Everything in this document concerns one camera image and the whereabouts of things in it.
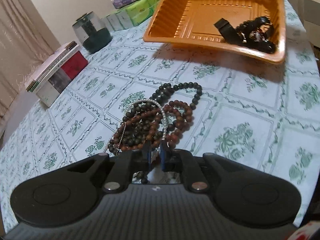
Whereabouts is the beige curtain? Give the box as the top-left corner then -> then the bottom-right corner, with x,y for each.
0,0 -> 61,120

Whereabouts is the orange plastic tray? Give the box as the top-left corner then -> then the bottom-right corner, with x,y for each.
143,0 -> 287,64

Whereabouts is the bright green tissue pack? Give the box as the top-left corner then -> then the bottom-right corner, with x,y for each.
116,0 -> 164,28

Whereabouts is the dark green glass jar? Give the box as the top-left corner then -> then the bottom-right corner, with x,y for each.
72,11 -> 113,54

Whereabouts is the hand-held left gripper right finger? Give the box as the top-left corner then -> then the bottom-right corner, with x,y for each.
161,140 -> 247,193

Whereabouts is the pile of bead bracelets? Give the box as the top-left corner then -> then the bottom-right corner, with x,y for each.
121,82 -> 203,156

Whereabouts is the green floral tablecloth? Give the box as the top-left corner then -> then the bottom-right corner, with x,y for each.
0,0 -> 320,230

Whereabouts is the white box with red panel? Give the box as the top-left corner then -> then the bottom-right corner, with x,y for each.
35,46 -> 89,108

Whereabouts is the pale green tissue pack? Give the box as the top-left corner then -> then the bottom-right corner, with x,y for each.
100,10 -> 130,32

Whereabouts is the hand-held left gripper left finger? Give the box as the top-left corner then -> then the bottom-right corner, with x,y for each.
65,141 -> 152,194

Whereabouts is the stack of books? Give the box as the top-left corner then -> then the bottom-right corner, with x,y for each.
25,41 -> 78,92

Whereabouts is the black wrist watch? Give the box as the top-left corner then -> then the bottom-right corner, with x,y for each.
214,17 -> 250,47

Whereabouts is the red white printed object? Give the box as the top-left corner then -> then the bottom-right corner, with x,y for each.
290,221 -> 320,240

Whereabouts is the white pearl bracelet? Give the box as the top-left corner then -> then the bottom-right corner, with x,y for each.
102,99 -> 168,153

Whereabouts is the glossy black bead bracelet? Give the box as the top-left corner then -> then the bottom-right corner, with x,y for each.
237,16 -> 277,54

